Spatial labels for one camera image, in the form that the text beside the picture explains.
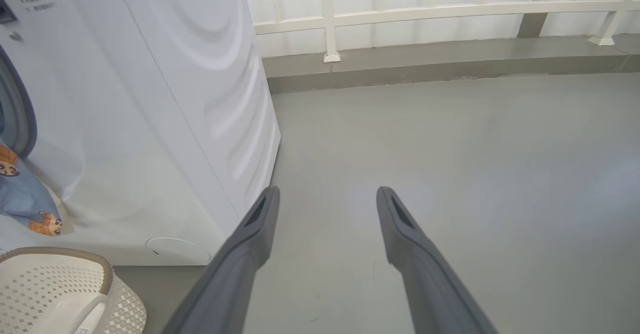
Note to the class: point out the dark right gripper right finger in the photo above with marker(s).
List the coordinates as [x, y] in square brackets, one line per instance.
[430, 284]

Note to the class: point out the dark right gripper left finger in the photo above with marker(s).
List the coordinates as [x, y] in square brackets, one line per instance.
[235, 274]

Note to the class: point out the blue cartoon print garment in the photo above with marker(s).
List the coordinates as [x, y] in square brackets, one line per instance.
[22, 194]

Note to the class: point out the basket product label sticker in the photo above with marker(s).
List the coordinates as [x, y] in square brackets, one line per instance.
[84, 330]

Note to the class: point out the cream perforated laundry basket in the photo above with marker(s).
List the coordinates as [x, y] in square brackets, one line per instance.
[45, 289]

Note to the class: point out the white front-load washing machine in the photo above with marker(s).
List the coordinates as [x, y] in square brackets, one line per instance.
[150, 99]

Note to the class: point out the grey rubber door gasket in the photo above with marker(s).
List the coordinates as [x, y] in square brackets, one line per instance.
[22, 109]

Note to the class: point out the white metal railing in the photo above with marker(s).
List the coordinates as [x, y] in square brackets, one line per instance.
[400, 13]

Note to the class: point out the small black washer display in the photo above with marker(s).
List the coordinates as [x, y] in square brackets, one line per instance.
[6, 10]

